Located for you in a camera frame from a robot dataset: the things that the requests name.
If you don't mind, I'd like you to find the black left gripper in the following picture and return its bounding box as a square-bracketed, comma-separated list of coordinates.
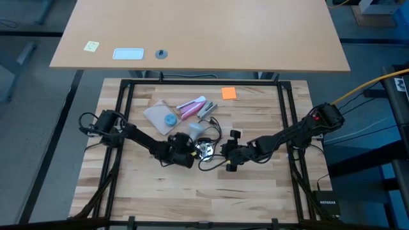
[167, 133, 198, 169]

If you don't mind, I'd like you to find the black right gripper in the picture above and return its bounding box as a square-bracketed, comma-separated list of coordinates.
[222, 129, 256, 173]

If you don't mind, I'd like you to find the chrome lamp base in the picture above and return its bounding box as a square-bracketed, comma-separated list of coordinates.
[195, 142, 214, 162]

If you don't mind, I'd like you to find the blue round disc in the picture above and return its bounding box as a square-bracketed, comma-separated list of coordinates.
[164, 113, 178, 127]

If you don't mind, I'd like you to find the orange sticky note pad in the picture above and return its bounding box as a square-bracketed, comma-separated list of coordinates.
[220, 86, 238, 100]

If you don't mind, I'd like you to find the white rectangular tray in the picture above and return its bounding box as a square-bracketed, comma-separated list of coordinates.
[112, 47, 146, 61]

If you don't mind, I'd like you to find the light wood desk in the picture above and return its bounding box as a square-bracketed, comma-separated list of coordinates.
[49, 0, 351, 73]

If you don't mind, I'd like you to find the yellow sticky note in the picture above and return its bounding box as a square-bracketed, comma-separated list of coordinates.
[83, 40, 100, 53]

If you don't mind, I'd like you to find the white sticker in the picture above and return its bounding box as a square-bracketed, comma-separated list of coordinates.
[394, 77, 408, 93]

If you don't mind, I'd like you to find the brown board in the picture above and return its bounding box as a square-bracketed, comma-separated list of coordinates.
[351, 4, 399, 28]

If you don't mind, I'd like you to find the grey desk leg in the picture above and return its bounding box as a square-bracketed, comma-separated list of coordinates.
[0, 41, 38, 103]

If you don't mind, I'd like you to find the grey box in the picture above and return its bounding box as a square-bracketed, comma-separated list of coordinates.
[357, 0, 404, 15]

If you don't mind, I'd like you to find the black lamp power cord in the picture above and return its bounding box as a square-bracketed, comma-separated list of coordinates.
[191, 116, 231, 173]

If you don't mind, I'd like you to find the black metal table frame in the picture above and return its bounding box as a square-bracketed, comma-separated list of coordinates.
[66, 72, 341, 230]

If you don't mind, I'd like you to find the black cable bundle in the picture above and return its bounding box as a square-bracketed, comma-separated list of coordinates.
[72, 165, 118, 221]
[289, 153, 325, 221]

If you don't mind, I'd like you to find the black Netgear network switch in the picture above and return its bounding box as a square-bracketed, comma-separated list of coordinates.
[312, 190, 341, 217]

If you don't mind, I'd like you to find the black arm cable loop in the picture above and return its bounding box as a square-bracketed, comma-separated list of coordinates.
[79, 111, 100, 129]

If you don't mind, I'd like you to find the white cable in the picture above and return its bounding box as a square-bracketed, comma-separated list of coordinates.
[323, 114, 396, 143]

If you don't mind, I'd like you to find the yellow cable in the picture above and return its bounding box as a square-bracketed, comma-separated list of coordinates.
[327, 0, 351, 9]
[330, 68, 409, 106]

